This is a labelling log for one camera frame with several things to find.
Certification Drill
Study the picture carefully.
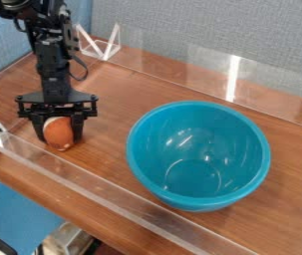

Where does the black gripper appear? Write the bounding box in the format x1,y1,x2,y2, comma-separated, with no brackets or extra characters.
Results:
15,74,101,144

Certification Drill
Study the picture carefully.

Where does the brown toy mushroom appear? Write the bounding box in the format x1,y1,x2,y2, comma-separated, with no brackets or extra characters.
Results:
43,117,74,151

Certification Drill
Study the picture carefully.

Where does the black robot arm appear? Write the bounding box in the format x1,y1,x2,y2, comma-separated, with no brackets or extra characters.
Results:
0,0,100,142

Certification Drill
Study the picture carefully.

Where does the blue plastic bowl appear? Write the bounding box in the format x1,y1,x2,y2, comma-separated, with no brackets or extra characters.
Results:
128,101,272,212

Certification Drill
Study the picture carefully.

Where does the clear acrylic front barrier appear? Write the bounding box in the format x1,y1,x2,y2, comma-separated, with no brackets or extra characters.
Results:
0,132,257,255

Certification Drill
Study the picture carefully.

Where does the clear acrylic barrier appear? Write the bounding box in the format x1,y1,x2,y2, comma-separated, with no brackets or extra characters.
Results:
0,132,257,255
110,45,302,126

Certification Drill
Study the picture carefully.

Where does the clear acrylic back barrier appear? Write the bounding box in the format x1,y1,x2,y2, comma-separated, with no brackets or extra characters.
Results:
110,45,302,126

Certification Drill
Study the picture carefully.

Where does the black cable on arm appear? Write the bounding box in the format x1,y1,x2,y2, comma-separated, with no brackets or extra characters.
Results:
68,53,92,82

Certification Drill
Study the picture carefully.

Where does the clear acrylic corner bracket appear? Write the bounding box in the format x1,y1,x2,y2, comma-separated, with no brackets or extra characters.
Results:
76,24,122,61

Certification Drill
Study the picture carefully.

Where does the metal table leg frame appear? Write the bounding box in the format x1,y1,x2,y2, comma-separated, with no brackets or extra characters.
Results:
33,222,94,255

